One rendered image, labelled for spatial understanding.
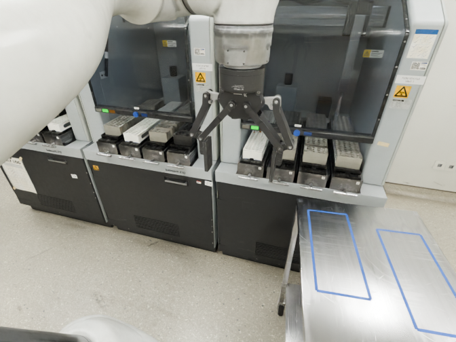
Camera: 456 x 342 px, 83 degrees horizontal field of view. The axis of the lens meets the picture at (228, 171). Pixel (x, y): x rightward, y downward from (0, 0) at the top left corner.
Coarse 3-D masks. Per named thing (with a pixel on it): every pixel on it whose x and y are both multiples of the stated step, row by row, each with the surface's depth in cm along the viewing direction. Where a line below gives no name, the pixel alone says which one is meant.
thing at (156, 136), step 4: (152, 132) 147; (156, 132) 146; (160, 132) 145; (164, 132) 146; (152, 136) 148; (156, 136) 147; (160, 136) 146; (164, 136) 146; (152, 140) 150; (156, 140) 149; (160, 140) 148; (164, 140) 147
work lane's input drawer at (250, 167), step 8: (240, 160) 132; (248, 160) 132; (256, 160) 132; (264, 160) 134; (240, 168) 133; (248, 168) 132; (256, 168) 131; (264, 168) 133; (240, 176) 131; (248, 176) 131; (256, 176) 133
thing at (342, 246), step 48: (336, 240) 87; (384, 240) 87; (432, 240) 87; (288, 288) 130; (336, 288) 72; (384, 288) 72; (432, 288) 72; (288, 336) 112; (336, 336) 62; (384, 336) 62; (432, 336) 62
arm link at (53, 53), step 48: (0, 0) 11; (48, 0) 13; (96, 0) 19; (144, 0) 35; (0, 48) 10; (48, 48) 12; (96, 48) 16; (0, 96) 10; (48, 96) 12; (0, 144) 10
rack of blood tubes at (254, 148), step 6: (258, 132) 149; (252, 138) 142; (258, 138) 143; (264, 138) 142; (246, 144) 137; (252, 144) 137; (258, 144) 137; (264, 144) 137; (246, 150) 131; (252, 150) 131; (258, 150) 131; (264, 150) 139; (246, 156) 133; (252, 156) 132; (258, 156) 131
